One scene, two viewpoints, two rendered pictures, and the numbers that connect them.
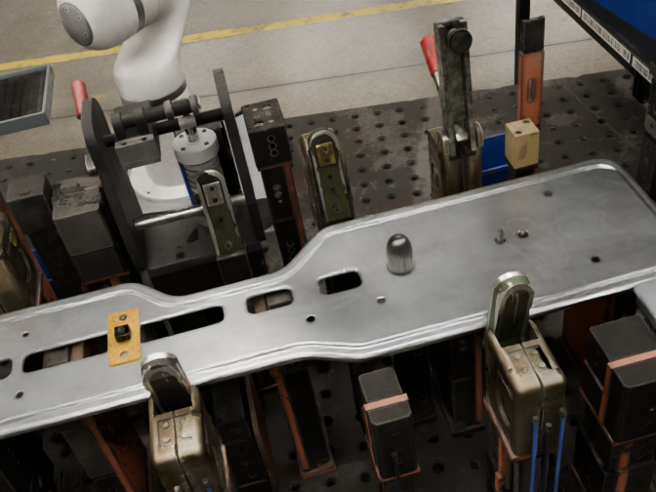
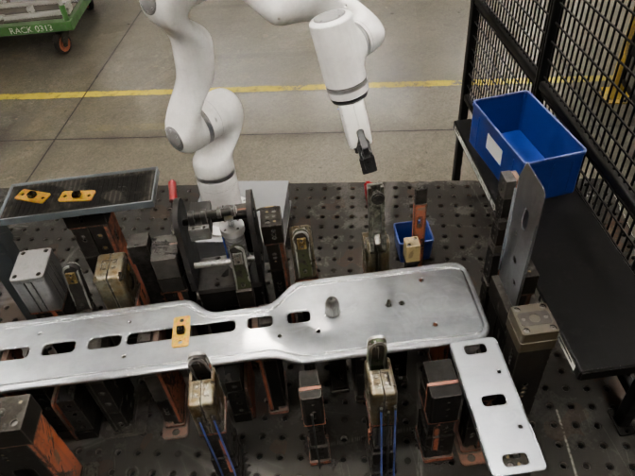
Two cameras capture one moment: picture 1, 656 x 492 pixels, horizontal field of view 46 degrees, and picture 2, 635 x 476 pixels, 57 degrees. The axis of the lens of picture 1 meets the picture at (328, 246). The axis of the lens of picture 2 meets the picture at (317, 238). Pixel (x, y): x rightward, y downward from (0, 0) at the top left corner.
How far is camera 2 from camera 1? 0.42 m
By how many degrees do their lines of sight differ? 3
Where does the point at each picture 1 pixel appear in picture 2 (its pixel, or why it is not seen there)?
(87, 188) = (170, 244)
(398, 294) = (328, 329)
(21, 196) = (135, 246)
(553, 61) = not seen: hidden behind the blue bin
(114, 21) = (197, 141)
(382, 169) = (348, 228)
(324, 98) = (333, 146)
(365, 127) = (343, 196)
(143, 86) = (209, 172)
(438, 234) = (356, 296)
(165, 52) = (224, 154)
